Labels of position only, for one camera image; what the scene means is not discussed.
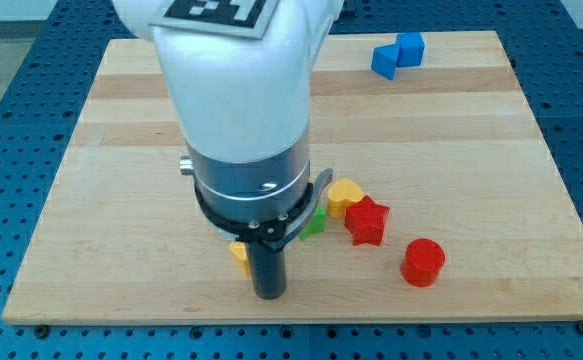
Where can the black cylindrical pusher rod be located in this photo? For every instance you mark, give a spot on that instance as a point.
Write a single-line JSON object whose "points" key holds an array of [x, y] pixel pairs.
{"points": [[267, 271]]}

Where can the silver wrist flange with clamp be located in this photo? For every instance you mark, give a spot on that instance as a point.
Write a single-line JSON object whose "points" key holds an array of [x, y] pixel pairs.
{"points": [[269, 201]]}

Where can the yellow hexagon block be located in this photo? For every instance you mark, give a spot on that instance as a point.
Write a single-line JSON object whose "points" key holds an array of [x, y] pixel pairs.
{"points": [[240, 257]]}

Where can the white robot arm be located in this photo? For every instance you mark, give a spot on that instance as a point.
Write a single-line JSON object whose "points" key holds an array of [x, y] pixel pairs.
{"points": [[238, 72]]}

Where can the green block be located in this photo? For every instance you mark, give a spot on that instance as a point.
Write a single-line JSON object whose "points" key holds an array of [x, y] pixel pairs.
{"points": [[316, 224]]}

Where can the yellow heart block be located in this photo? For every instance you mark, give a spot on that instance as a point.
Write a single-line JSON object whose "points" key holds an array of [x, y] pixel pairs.
{"points": [[342, 194]]}

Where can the red star block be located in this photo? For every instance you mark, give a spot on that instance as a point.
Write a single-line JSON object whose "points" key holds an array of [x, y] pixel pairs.
{"points": [[366, 221]]}

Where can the red cylinder block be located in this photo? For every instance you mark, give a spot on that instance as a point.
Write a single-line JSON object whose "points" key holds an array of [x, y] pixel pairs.
{"points": [[423, 261]]}

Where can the blue triangular block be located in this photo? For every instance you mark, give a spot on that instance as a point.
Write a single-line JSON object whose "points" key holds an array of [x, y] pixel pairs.
{"points": [[384, 60]]}

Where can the black white fiducial marker tag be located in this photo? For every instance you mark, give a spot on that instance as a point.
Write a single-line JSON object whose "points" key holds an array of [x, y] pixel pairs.
{"points": [[238, 18]]}

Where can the blue cube block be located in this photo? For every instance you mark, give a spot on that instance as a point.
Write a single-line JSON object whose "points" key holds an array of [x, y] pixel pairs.
{"points": [[411, 48]]}

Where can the wooden board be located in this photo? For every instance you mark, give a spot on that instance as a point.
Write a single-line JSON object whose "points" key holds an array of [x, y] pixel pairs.
{"points": [[451, 147]]}

